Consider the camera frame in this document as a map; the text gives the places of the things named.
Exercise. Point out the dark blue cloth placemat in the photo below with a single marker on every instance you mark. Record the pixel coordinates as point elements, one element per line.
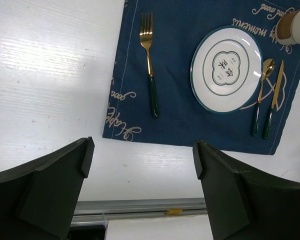
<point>179,27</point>

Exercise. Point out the metal cup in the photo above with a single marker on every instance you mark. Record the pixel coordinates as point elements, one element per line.
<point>287,30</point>

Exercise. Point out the white round plate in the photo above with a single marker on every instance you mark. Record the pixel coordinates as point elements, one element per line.
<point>226,69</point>

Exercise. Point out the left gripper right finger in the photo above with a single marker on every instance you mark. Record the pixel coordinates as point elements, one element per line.
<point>243,202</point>

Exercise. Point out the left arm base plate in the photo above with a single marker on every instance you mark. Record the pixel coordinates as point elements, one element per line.
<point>88,232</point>

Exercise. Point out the aluminium frame rail front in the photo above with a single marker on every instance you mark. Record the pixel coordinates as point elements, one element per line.
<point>94,213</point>

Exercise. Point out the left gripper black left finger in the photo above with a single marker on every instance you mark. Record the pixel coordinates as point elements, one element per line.
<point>38,198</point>

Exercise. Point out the gold fork green handle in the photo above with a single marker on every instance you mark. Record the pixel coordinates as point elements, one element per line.
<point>146,40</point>

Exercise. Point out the gold knife green handle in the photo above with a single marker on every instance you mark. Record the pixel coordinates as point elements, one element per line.
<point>267,126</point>

